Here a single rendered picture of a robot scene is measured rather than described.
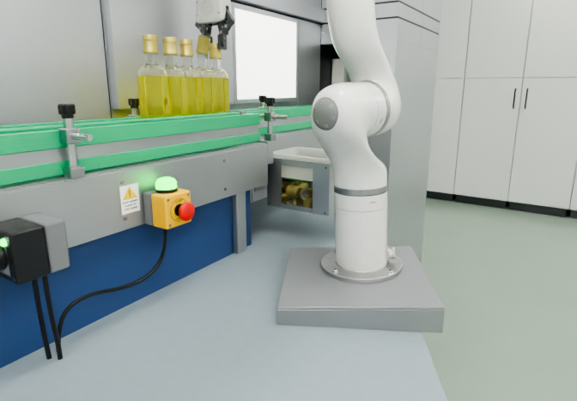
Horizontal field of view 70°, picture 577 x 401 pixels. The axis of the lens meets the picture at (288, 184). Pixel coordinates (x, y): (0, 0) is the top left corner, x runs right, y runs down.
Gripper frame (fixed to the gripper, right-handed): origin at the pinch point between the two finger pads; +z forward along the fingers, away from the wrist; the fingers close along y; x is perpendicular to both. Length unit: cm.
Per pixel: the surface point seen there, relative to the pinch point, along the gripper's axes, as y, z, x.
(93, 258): 14, 45, -52
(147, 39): 1.0, 1.1, -24.7
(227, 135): 13.6, 24.8, -11.0
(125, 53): -11.7, 3.8, -21.8
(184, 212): 26, 37, -38
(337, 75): -12, 7, 102
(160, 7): -11.7, -9.5, -9.0
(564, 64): 80, -8, 365
